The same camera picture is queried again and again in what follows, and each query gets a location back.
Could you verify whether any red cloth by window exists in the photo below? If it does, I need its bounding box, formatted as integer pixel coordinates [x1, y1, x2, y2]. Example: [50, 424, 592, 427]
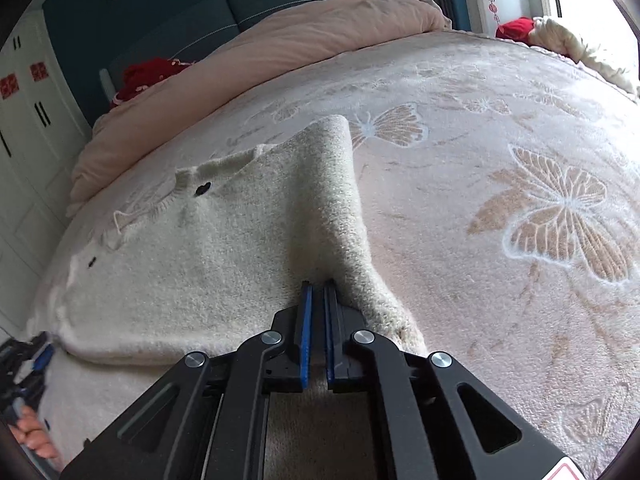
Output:
[496, 16, 535, 44]

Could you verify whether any pink butterfly bed blanket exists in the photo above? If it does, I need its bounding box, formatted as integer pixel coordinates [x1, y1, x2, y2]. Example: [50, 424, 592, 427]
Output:
[29, 32, 639, 479]

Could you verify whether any person's left hand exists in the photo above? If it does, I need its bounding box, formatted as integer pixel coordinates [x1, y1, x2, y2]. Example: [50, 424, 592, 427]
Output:
[10, 405, 62, 470]

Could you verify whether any teal upholstered headboard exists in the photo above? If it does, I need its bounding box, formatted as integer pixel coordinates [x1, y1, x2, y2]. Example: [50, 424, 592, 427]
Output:
[43, 0, 312, 122]

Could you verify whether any pink folded duvet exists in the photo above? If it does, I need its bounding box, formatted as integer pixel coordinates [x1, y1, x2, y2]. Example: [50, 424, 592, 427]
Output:
[66, 0, 452, 217]

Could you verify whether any cream knitted sweater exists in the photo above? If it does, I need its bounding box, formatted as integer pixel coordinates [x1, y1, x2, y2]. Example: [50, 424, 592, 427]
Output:
[52, 116, 425, 364]

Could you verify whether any red pillow at headboard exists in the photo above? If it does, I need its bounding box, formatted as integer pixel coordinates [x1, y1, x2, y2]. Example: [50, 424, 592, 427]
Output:
[111, 58, 191, 108]

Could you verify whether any white wardrobe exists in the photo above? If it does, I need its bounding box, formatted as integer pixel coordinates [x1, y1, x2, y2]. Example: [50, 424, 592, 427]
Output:
[1, 10, 91, 337]

